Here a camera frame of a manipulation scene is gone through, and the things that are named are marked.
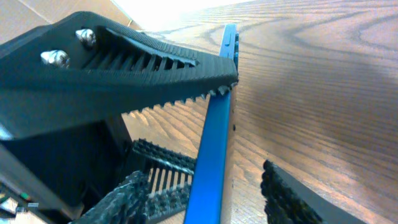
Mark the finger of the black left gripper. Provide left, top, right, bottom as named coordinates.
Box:
left=129, top=139, right=197, bottom=223
left=1, top=11, right=238, bottom=139

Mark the brown cardboard side panel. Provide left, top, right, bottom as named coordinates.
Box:
left=1, top=0, right=141, bottom=44

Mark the blue Galaxy smartphone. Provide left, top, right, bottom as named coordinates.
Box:
left=183, top=23, right=239, bottom=224

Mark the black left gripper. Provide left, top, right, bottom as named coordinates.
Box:
left=1, top=115, right=131, bottom=223

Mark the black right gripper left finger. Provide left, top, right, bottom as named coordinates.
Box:
left=71, top=171, right=149, bottom=224

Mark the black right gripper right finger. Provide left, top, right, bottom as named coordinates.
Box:
left=261, top=160, right=364, bottom=224

